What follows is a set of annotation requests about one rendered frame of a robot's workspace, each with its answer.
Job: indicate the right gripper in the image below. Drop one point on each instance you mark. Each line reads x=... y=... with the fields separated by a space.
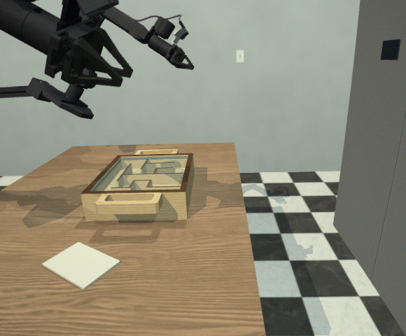
x=83 y=40

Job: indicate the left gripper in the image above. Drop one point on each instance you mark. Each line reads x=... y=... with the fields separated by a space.
x=175 y=54

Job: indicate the wooden maze board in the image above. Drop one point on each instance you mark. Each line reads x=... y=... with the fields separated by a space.
x=149 y=185

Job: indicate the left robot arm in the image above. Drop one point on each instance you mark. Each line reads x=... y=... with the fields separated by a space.
x=162 y=28

